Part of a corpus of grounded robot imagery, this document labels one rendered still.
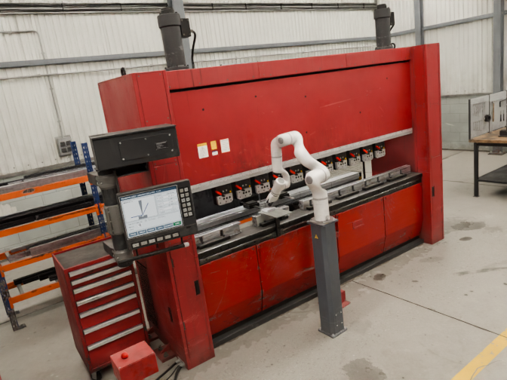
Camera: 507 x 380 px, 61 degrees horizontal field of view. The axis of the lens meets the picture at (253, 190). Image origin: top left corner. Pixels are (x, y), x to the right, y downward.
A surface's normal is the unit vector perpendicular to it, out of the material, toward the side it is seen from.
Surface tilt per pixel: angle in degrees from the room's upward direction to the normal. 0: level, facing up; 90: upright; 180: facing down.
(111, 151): 90
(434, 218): 90
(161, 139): 90
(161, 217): 90
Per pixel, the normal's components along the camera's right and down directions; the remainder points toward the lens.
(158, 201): 0.41, 0.17
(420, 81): -0.81, 0.24
